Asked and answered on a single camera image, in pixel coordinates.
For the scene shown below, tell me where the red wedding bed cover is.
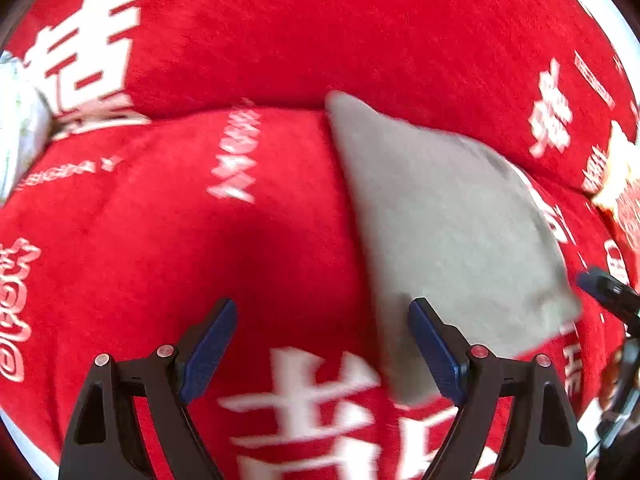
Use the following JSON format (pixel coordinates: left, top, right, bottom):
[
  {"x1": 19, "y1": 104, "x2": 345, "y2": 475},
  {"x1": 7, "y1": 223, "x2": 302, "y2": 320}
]
[{"x1": 1, "y1": 108, "x2": 636, "y2": 479}]

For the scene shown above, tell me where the floral light blue quilt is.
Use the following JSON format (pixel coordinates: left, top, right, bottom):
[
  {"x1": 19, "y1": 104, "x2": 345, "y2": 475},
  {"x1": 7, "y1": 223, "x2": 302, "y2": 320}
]
[{"x1": 0, "y1": 51, "x2": 52, "y2": 206}]

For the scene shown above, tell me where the grey knitted garment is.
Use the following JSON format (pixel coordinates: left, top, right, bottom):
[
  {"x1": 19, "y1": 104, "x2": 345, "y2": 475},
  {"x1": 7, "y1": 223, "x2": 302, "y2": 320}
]
[{"x1": 326, "y1": 91, "x2": 582, "y2": 406}]

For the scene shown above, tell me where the red wedding pillow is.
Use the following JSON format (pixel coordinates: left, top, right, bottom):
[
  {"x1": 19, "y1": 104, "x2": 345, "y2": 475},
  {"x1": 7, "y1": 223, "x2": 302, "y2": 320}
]
[{"x1": 8, "y1": 0, "x2": 639, "y2": 192}]

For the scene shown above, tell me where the cream red embroidered cushion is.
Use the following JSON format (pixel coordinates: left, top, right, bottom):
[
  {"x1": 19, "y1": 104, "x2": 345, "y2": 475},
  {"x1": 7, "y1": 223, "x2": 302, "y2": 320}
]
[{"x1": 592, "y1": 120, "x2": 639, "y2": 255}]

